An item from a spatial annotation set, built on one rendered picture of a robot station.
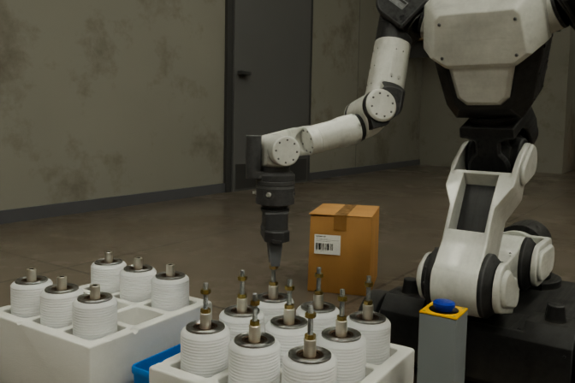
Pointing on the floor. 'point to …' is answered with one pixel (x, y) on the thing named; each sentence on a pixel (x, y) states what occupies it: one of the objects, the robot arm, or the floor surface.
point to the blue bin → (151, 363)
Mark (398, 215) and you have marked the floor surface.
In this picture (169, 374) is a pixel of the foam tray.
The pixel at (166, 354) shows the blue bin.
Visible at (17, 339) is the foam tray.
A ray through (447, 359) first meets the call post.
